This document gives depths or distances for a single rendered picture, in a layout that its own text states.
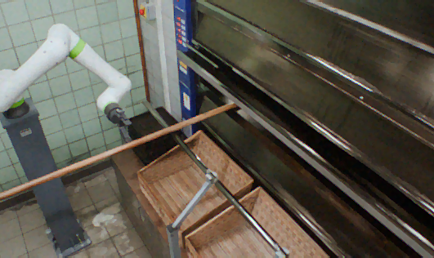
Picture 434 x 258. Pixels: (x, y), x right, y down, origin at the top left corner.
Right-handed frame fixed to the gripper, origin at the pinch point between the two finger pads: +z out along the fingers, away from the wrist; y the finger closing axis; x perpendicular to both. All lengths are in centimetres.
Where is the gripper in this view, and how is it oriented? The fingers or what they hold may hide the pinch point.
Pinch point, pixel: (130, 135)
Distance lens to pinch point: 191.3
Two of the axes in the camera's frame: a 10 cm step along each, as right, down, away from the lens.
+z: 5.3, 5.1, -6.7
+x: -8.5, 3.4, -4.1
